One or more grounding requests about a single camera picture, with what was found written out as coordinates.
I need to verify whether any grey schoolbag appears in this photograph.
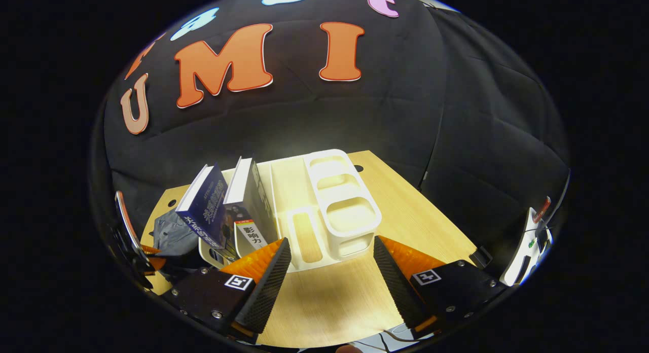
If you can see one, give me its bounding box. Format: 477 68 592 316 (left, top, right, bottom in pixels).
152 209 203 270

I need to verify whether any white plastic bookshelf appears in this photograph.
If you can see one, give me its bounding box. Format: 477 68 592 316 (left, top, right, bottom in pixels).
200 149 382 272

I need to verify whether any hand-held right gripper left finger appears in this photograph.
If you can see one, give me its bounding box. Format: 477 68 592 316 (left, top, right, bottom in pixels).
167 236 292 343

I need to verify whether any blue book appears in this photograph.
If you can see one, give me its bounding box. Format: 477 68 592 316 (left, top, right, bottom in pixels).
175 163 236 260

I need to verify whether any small black bracket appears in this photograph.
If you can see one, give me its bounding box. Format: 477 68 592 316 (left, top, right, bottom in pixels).
469 246 492 268

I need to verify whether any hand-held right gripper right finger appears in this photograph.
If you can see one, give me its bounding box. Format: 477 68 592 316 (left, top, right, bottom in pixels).
373 235 508 341

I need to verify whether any white machine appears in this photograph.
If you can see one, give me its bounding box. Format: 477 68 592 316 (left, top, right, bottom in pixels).
499 196 553 288

